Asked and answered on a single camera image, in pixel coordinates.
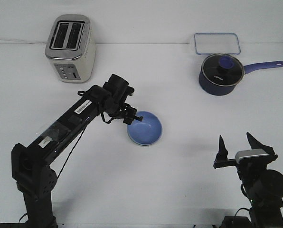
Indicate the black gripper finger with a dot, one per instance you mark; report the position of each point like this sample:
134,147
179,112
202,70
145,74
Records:
258,148
222,151
130,116

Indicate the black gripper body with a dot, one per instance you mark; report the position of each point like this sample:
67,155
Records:
249,169
115,104

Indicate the blue bowl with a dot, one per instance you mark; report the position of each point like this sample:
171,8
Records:
148,130

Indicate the green bowl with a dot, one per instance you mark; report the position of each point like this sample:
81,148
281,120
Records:
144,144

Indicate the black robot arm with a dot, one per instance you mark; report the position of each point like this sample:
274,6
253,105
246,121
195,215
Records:
262,187
31,165

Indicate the silver two-slot toaster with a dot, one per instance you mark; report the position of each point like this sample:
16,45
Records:
71,48

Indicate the glass pot lid blue knob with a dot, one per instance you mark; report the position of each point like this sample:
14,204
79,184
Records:
222,69

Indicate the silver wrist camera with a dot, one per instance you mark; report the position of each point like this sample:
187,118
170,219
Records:
248,154

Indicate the blue saucepan with handle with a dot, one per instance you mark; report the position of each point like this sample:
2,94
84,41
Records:
224,90

